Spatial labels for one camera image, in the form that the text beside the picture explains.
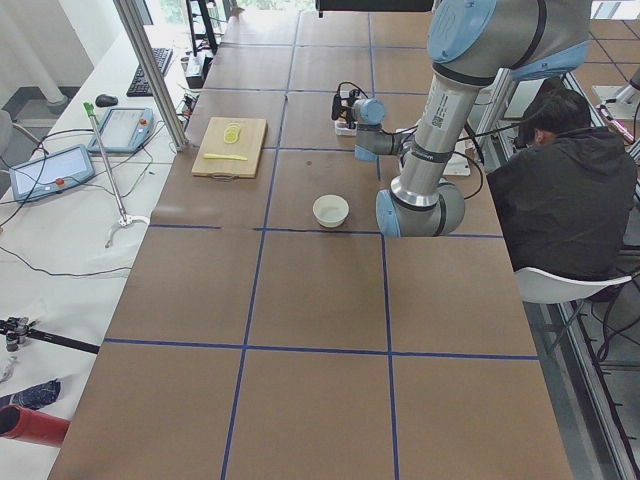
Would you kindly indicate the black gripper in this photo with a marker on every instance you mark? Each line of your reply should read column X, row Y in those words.
column 347, row 113

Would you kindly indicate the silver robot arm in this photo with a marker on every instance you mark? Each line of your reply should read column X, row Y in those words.
column 468, row 43

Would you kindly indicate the clear plastic egg box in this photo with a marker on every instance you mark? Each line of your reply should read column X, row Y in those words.
column 344, row 129

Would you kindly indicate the white round bowl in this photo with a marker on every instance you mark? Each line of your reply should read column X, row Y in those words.
column 330, row 210

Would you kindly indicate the wooden cutting board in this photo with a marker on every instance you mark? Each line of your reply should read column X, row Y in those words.
column 253, row 131

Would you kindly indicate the yellow plastic knife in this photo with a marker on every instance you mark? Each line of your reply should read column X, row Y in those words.
column 229, row 157

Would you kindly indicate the teach pendant far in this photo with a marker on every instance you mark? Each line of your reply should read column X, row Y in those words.
column 124, row 130

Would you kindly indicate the teach pendant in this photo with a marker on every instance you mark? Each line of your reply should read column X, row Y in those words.
column 124, row 130
column 51, row 174

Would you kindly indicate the black computer mouse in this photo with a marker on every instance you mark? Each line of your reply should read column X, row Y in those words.
column 106, row 100

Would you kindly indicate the seated person in black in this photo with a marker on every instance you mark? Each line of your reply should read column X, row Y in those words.
column 563, row 202

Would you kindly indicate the long reacher grabber tool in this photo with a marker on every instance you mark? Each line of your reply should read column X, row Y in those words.
column 125, row 218

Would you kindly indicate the white chair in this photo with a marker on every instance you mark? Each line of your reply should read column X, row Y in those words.
column 541, row 287

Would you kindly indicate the teach pendant near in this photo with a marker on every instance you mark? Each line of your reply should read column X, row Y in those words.
column 51, row 174

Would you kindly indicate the red bottle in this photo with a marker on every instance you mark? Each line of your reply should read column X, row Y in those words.
column 31, row 426

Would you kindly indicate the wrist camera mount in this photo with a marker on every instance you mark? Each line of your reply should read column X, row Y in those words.
column 350, row 96

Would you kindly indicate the aluminium frame post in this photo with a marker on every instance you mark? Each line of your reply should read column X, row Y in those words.
column 134, row 27

